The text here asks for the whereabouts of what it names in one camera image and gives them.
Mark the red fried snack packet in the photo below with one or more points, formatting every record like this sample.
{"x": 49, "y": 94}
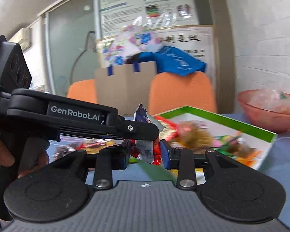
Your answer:
{"x": 169, "y": 128}

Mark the brown cardboard box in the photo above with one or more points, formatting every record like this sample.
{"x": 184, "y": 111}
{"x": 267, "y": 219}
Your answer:
{"x": 125, "y": 89}

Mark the orange chair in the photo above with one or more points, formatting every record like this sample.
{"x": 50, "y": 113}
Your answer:
{"x": 82, "y": 91}
{"x": 181, "y": 94}

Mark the red plastic bowl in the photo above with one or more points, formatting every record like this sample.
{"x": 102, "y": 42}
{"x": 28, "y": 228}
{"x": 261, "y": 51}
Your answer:
{"x": 265, "y": 118}

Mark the red white snack packet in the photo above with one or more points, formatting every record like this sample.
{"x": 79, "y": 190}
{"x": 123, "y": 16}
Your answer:
{"x": 145, "y": 149}

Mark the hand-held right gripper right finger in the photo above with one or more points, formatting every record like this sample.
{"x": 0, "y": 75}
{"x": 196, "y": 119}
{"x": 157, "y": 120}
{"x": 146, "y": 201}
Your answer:
{"x": 164, "y": 154}

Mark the clear plastic bags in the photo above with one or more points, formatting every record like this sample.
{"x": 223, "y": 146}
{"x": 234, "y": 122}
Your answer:
{"x": 275, "y": 99}

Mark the blue tablecloth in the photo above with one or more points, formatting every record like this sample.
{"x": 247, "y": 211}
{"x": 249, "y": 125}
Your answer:
{"x": 285, "y": 169}

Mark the dark red date packet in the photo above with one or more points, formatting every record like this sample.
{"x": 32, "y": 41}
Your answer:
{"x": 65, "y": 151}

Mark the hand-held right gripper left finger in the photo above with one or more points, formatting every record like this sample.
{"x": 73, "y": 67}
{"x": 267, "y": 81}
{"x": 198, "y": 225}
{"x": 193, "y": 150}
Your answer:
{"x": 122, "y": 157}

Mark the white air conditioner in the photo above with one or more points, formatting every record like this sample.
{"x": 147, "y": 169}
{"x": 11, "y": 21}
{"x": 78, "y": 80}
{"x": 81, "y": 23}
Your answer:
{"x": 21, "y": 38}

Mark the floral cloth bag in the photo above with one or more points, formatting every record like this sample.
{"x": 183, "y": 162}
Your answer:
{"x": 130, "y": 46}

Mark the person's left hand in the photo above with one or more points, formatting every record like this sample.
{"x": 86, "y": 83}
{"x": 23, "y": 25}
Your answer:
{"x": 1, "y": 152}

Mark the green snack packet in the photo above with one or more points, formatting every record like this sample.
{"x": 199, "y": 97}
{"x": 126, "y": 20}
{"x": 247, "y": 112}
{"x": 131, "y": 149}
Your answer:
{"x": 228, "y": 142}

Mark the wall poster with pictures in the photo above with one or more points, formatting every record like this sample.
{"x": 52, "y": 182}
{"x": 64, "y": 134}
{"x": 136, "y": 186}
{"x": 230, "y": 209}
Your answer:
{"x": 125, "y": 2}

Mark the clear peanut packet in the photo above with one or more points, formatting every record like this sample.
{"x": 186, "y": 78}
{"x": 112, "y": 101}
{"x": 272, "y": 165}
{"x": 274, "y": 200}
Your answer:
{"x": 195, "y": 135}

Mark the black lettered wall poster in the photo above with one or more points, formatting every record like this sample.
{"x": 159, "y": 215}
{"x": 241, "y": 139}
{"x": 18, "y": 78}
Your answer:
{"x": 200, "y": 50}

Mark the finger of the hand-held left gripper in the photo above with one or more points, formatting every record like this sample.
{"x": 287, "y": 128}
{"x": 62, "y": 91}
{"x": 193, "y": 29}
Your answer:
{"x": 135, "y": 130}
{"x": 87, "y": 131}

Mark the blue bag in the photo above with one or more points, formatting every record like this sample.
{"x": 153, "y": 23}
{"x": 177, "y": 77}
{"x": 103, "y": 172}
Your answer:
{"x": 178, "y": 60}

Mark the green cardboard box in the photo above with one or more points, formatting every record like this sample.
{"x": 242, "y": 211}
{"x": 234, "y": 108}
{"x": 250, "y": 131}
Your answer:
{"x": 232, "y": 123}

